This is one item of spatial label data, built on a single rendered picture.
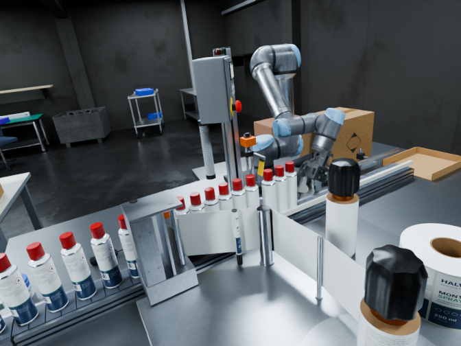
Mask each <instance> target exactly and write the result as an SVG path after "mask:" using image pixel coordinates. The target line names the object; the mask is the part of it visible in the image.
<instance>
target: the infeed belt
mask: <svg viewBox="0 0 461 346"><path fill-rule="evenodd" d="M397 165H400V164H398V163H394V164H392V165H389V166H387V167H385V168H382V169H380V170H377V171H375V172H371V173H370V174H367V175H364V176H361V177H360V180H362V179H365V178H368V177H369V176H372V175H375V174H378V173H380V172H382V171H384V170H387V169H390V168H393V167H394V166H397ZM410 168H411V167H408V166H407V167H405V168H402V169H400V170H397V171H396V172H393V173H390V174H388V175H385V176H382V177H381V178H378V179H376V180H373V181H371V182H369V183H366V184H364V185H361V186H359V190H361V189H364V188H365V187H368V186H370V185H373V184H375V183H378V182H380V181H382V180H385V179H387V178H390V177H391V176H394V175H396V174H399V173H401V172H404V171H406V170H408V169H410ZM328 193H329V190H327V191H324V192H321V193H319V194H317V195H314V196H311V197H309V198H306V199H304V200H301V201H299V202H297V205H301V204H303V203H305V202H308V201H310V200H313V199H315V198H318V197H320V196H323V195H325V194H328ZM326 204H327V201H326V200H325V201H323V202H321V203H318V204H316V205H313V206H311V207H308V208H306V209H304V210H301V211H299V212H296V213H294V214H292V215H289V216H288V218H289V219H292V218H295V217H297V216H300V215H302V214H305V213H307V212H309V211H311V210H314V209H316V208H319V207H321V206H323V205H326ZM205 255H208V254H204V255H193V256H191V257H189V259H190V260H191V261H193V260H196V259H198V258H200V257H203V256H205ZM121 275H122V277H123V283H122V285H120V286H119V287H118V288H115V289H112V290H109V289H107V288H106V287H105V284H104V280H103V281H102V280H100V281H97V282H95V286H96V289H97V293H96V295H95V296H94V297H93V298H91V299H89V300H87V301H80V300H79V299H78V296H77V294H76V293H75V291H73V292H70V293H67V294H66V295H67V297H68V300H69V304H68V306H67V307H66V308H65V309H64V310H62V311H60V312H57V313H50V312H49V311H48V308H47V306H46V304H45V302H44V303H42V304H40V305H37V306H36V308H37V310H38V312H39V315H38V318H37V319H36V320H35V321H34V322H32V323H30V324H29V325H26V326H23V327H19V326H18V325H17V324H16V321H15V320H14V325H13V330H12V337H13V336H16V335H18V334H21V333H23V332H26V331H28V330H30V329H32V328H35V327H38V326H39V325H42V324H44V323H47V322H49V321H52V320H54V319H57V318H58V317H61V316H63V315H66V314H68V313H70V312H73V311H75V310H78V309H80V308H83V307H84V306H87V305H89V304H92V303H94V302H96V301H99V300H101V299H104V298H106V297H109V296H111V295H113V294H115V293H117V292H120V291H122V290H125V289H127V288H129V287H132V286H134V285H137V284H139V283H141V280H140V278H139V279H133V278H131V276H130V271H129V269H128V270H125V271H123V272H121Z"/></svg>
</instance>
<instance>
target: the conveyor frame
mask: <svg viewBox="0 0 461 346"><path fill-rule="evenodd" d="M392 164H394V163H391V164H389V165H392ZM389 165H386V166H383V167H382V168H385V167H387V166H389ZM382 168H379V169H376V170H373V171H372V172H375V171H377V170H380V169H382ZM370 173H371V172H368V173H366V174H363V175H361V176H364V175H367V174H370ZM413 175H414V168H410V169H408V170H406V171H404V172H401V173H399V174H396V175H394V176H391V177H390V178H387V179H385V180H382V181H380V182H378V183H375V184H373V185H370V186H368V187H365V188H364V189H361V190H359V191H358V192H357V193H356V194H357V195H358V196H359V201H362V200H364V199H366V198H369V197H371V196H374V195H375V194H378V193H380V192H382V191H384V190H386V189H389V188H391V187H394V186H395V185H398V184H400V183H402V182H404V181H407V180H409V179H411V178H413ZM361 176H360V177H361ZM327 190H328V189H325V190H322V191H321V192H324V191H327ZM321 192H318V193H315V194H312V195H310V196H308V197H305V198H302V199H300V200H297V202H299V201H301V200H304V199H306V198H309V197H311V196H314V195H317V194H319V193H321ZM326 208H327V205H323V206H321V207H319V208H316V209H314V210H311V211H309V212H307V213H305V214H302V215H300V216H297V217H295V218H292V219H291V220H293V221H295V222H297V223H298V224H301V225H302V226H306V225H308V224H311V223H313V222H315V221H317V220H319V219H321V218H324V217H326ZM234 257H237V255H236V251H235V252H227V253H212V254H208V255H205V256H203V257H200V258H198V259H195V260H193V261H191V262H192V264H193V265H194V266H195V268H196V274H198V273H201V272H203V271H205V270H207V269H210V268H212V267H214V266H217V265H218V264H221V263H223V262H225V261H228V260H230V259H232V258H234ZM145 297H147V296H146V293H145V291H144V289H143V286H142V283H139V284H137V285H134V286H132V287H129V288H127V289H125V290H122V291H120V292H117V293H115V294H113V295H111V296H109V297H106V298H104V299H101V300H99V301H96V302H94V303H92V304H89V305H87V306H84V307H83V308H80V309H78V310H75V311H73V312H70V313H68V314H66V315H63V316H61V317H58V318H57V319H54V320H52V321H49V322H47V323H44V324H42V325H39V326H38V327H35V328H32V329H30V330H28V331H26V332H23V333H21V334H18V335H16V336H13V337H12V340H11V342H12V344H13V345H14V346H37V345H39V344H41V343H44V342H46V341H49V340H51V339H53V338H55V337H57V336H59V335H62V334H64V333H66V332H69V331H71V330H73V329H75V328H77V327H79V326H82V325H84V324H86V323H89V322H91V321H94V320H95V319H98V318H100V317H102V316H104V315H107V314H109V313H111V312H114V311H115V310H118V309H120V308H122V307H124V306H127V305H129V304H131V303H134V302H135V301H138V300H140V299H142V298H145Z"/></svg>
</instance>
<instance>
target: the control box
mask: <svg viewBox="0 0 461 346"><path fill-rule="evenodd" d="M231 60H232V58H231V57H229V56H221V57H210V58H200V59H195V60H192V66H193V75H194V81H195V86H196V95H197V101H198V110H199V115H200V123H201V124H215V123H224V122H229V121H230V120H232V118H233V116H234V114H235V111H232V104H234V103H235V95H234V96H233V98H232V91H231V84H232V83H234V82H233V79H232V80H231V77H230V69H229V61H231Z"/></svg>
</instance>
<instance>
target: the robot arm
mask: <svg viewBox="0 0 461 346"><path fill-rule="evenodd" d="M300 64H301V57H300V52H299V50H298V48H297V46H295V45H293V44H283V45H266V46H263V47H260V48H258V49H257V50H256V51H255V53H254V54H253V55H252V58H251V60H250V72H251V74H252V76H253V78H254V79H255V80H257V82H258V84H259V86H260V88H261V91H262V93H263V95H264V98H265V100H266V102H267V104H268V106H269V108H270V111H271V113H272V115H273V118H274V121H273V124H272V129H273V133H274V137H273V136H272V135H259V136H257V137H256V143H257V144H256V145H255V146H252V150H253V151H254V152H256V153H257V154H260V155H263V156H265V163H264V169H263V170H265V169H271V170H272V173H273V177H274V176H275V169H274V160H278V159H285V158H292V157H295V156H298V155H299V154H300V153H301V151H302V149H303V139H302V136H301V135H305V134H309V133H314V132H316V133H317V134H316V137H315V139H314V142H313V146H312V148H311V149H312V150H315V152H314V153H310V154H306V155H305V156H302V157H299V158H297V159H294V160H292V161H293V162H294V167H295V168H299V171H298V173H297V199H299V200H300V199H301V198H302V197H303V196H304V195H305V194H311V195H312V194H314V192H315V190H314V188H313V184H314V181H315V180H317V181H320V182H323V183H326V181H327V178H328V170H329V169H328V167H327V162H328V160H329V157H333V155H334V154H332V153H330V151H332V149H333V146H334V143H335V141H336V139H337V137H338V134H339V132H340V129H341V127H342V125H343V122H344V118H345V116H346V115H345V113H344V112H342V111H340V110H338V109H335V108H328V109H327V110H326V112H325V113H324V114H317V113H310V114H307V115H303V116H298V117H295V116H294V85H293V77H294V76H295V75H296V70H297V69H298V68H299V67H300ZM253 160H254V169H255V183H256V185H257V186H259V187H261V182H262V180H263V176H260V175H258V168H259V158H258V157H255V156H253ZM304 176H307V177H308V178H307V177H304Z"/></svg>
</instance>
